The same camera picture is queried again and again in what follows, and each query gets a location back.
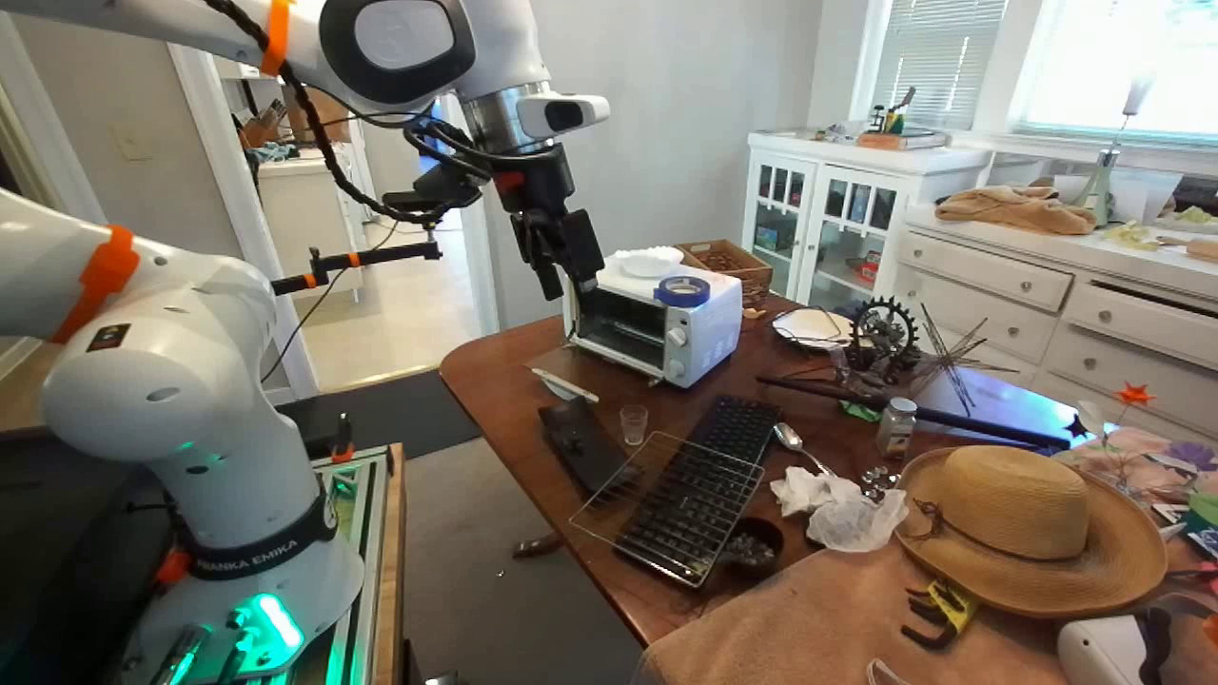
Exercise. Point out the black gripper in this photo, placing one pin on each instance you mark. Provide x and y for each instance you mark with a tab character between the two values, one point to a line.
554	236

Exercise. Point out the metal wire oven rack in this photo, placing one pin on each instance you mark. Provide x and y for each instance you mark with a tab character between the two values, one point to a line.
606	511

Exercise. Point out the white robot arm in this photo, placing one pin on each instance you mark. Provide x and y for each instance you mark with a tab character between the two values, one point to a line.
161	347

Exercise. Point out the white mini toaster oven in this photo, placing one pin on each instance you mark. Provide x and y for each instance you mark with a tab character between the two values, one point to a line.
677	345

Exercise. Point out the white fluted bowl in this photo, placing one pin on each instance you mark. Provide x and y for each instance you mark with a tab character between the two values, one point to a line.
649	262

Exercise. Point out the blue tape roll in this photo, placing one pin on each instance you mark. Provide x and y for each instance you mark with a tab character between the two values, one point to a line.
682	290

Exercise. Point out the wicker basket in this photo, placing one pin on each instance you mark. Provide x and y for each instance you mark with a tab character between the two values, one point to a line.
733	261

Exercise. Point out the small clear glass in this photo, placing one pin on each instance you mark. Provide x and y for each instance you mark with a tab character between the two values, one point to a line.
634	425

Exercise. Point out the white glass-door cabinet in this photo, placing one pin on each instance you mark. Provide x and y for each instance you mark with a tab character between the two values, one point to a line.
823	217

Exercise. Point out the white plate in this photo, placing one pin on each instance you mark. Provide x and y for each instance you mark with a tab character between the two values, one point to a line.
812	328

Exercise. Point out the metal spoon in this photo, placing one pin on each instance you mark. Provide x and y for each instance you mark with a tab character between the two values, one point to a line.
789	437

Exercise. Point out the black computer keyboard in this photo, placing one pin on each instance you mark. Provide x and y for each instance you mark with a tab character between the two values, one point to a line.
694	489

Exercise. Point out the black gear sculpture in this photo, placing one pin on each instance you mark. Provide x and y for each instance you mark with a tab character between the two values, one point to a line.
884	337

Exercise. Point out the dark small bowl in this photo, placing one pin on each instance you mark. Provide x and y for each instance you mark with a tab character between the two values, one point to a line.
750	551

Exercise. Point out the small glass jar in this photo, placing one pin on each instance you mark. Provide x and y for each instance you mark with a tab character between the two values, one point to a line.
901	425

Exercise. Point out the white crumpled tissue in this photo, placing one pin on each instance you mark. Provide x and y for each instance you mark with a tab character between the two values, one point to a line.
838	516

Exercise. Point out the yellow black pliers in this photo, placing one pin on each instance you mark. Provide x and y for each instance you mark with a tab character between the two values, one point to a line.
941	605

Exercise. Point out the straw sun hat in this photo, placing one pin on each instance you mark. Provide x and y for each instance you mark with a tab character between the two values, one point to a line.
1027	535

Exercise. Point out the white drawer dresser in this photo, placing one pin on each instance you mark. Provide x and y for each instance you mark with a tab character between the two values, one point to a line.
1073	316

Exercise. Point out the black camera mount rod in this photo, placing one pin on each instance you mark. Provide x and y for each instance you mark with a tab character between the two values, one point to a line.
330	269

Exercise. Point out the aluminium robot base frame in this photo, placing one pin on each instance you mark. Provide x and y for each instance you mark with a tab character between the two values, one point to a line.
302	605

